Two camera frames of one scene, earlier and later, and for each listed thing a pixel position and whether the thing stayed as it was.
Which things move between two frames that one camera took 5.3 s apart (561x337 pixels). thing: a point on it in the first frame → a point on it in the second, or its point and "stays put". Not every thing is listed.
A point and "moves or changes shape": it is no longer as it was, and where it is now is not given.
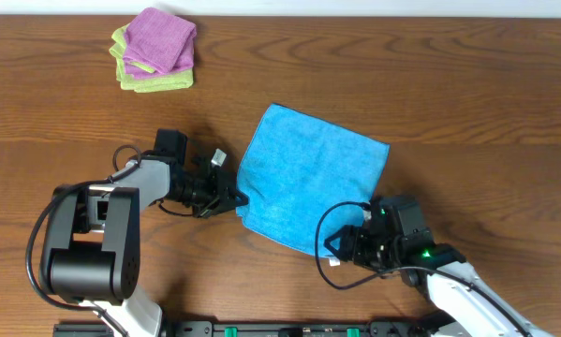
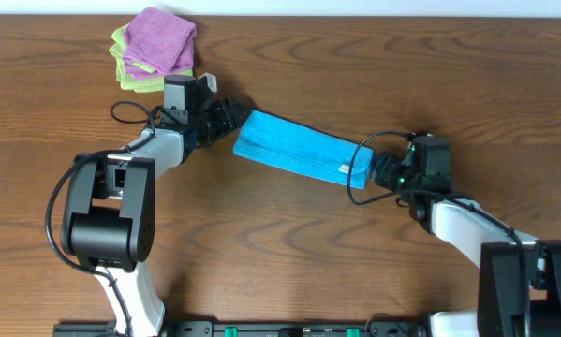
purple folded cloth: [160, 41] stays put
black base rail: [273, 329] stays put
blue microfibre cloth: [296, 167] moves or changes shape
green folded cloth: [168, 81] stays put
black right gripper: [351, 244] → [383, 168]
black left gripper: [214, 193] → [228, 116]
